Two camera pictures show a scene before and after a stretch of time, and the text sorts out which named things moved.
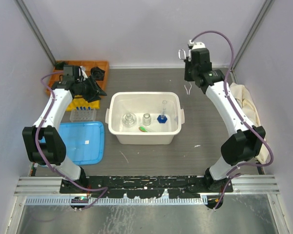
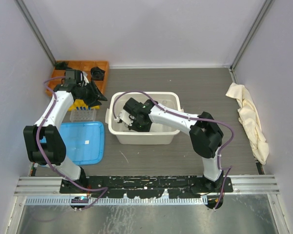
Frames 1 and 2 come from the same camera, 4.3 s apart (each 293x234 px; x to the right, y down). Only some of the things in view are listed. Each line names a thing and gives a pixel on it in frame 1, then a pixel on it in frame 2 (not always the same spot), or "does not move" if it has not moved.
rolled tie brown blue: x=97 y=73 does not move
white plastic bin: x=141 y=118 does not move
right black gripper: x=187 y=77 to x=147 y=129
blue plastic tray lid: x=84 y=141 does not move
